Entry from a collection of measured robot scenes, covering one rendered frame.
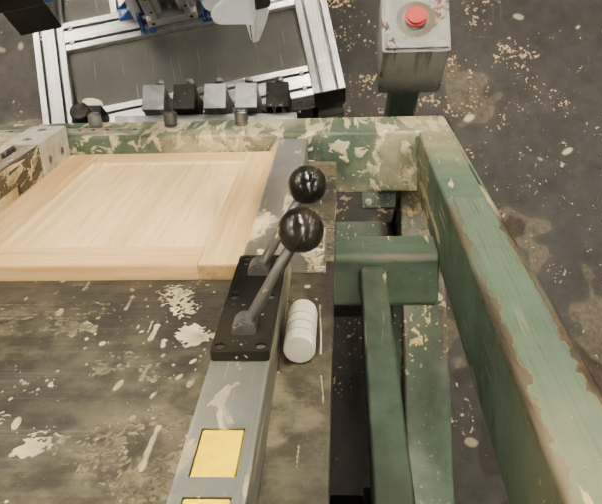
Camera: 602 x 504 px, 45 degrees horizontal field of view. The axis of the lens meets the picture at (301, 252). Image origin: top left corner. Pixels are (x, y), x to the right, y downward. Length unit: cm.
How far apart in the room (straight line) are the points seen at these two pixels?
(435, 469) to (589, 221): 116
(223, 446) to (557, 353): 27
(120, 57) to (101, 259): 139
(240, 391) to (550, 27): 205
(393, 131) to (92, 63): 118
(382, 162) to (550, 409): 81
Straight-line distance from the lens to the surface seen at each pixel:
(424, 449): 132
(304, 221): 58
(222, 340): 63
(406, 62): 137
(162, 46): 222
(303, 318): 70
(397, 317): 108
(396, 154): 130
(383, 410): 71
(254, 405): 56
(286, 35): 217
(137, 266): 87
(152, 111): 152
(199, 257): 87
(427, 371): 132
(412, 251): 101
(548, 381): 58
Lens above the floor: 210
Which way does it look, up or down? 77 degrees down
